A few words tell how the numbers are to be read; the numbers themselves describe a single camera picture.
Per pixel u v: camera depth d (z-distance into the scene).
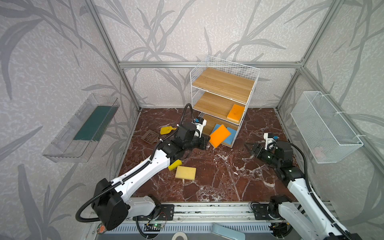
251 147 0.72
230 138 0.76
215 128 0.80
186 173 0.85
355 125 0.63
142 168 0.46
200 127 0.67
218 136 0.75
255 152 0.70
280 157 0.60
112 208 0.38
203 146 0.65
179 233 0.68
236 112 0.82
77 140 0.64
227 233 0.65
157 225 0.71
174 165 0.89
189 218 0.72
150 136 1.04
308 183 0.52
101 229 0.69
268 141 0.72
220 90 0.72
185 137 0.56
